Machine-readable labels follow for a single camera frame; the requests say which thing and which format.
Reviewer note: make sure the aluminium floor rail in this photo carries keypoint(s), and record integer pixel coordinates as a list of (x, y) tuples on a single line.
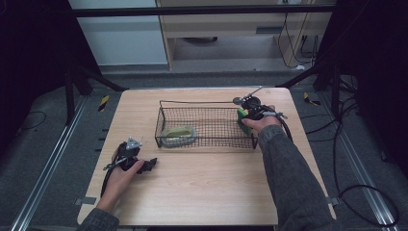
[(48, 166), (359, 166)]

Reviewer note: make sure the black metal stand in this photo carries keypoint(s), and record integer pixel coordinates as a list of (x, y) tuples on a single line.
[(335, 93), (69, 96)]

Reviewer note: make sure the black curtain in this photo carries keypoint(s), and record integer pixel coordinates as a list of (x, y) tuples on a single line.
[(378, 64), (32, 64)]

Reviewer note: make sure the grey table bracket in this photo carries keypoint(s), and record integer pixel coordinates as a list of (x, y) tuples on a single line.
[(85, 201), (334, 201)]

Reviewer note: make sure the black horizontal bar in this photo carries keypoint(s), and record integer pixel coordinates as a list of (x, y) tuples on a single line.
[(192, 11)]

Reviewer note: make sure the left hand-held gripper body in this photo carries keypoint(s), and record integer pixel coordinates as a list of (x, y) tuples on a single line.
[(126, 157)]

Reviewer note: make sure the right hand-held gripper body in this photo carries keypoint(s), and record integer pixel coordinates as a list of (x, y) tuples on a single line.
[(255, 107)]

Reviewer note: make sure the light wooden desk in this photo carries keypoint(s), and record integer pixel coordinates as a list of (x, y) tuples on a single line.
[(224, 24)]

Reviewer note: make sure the person's right hand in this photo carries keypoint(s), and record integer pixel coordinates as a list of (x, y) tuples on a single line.
[(266, 123)]

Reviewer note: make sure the yellow and black tape strip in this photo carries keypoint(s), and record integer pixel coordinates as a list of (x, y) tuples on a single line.
[(310, 100), (103, 103)]

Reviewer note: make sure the person's left hand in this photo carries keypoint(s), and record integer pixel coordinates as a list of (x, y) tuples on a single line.
[(117, 184)]

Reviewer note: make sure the white cabinet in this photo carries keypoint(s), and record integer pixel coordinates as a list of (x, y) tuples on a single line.
[(122, 38)]

